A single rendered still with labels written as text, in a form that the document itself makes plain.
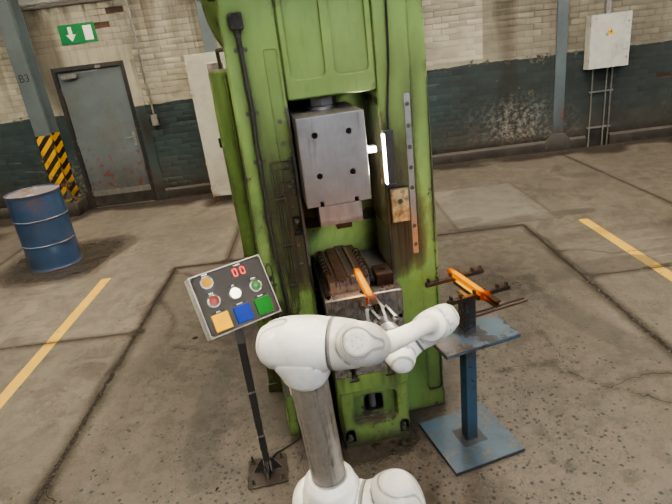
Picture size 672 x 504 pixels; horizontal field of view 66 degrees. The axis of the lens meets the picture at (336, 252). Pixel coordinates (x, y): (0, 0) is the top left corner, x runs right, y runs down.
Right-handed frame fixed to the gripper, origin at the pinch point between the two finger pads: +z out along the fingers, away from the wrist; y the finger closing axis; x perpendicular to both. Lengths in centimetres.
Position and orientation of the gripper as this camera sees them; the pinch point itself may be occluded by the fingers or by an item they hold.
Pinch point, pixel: (374, 304)
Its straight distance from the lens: 209.1
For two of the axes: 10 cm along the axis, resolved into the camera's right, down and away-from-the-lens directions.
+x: -1.1, -9.0, -4.2
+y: 9.8, -1.7, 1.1
